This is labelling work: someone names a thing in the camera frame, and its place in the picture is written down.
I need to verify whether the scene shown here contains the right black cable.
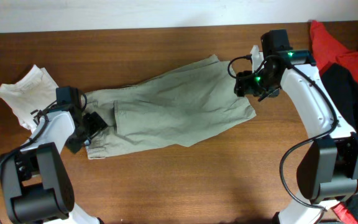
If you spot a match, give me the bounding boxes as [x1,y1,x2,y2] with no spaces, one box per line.
[227,54,340,224]

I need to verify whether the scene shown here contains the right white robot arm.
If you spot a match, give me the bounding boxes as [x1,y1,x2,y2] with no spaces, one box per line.
[234,46,358,223]

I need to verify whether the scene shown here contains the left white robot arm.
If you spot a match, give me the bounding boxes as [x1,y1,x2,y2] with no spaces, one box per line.
[0,106,107,223]

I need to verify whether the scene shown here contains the khaki shorts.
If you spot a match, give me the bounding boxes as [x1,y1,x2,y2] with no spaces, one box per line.
[86,55,256,159]

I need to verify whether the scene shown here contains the white folded graphic t-shirt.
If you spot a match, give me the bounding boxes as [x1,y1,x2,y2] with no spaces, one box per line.
[0,65,58,133]

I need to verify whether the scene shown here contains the red garment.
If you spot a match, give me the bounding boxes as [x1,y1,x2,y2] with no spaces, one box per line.
[310,21,358,84]

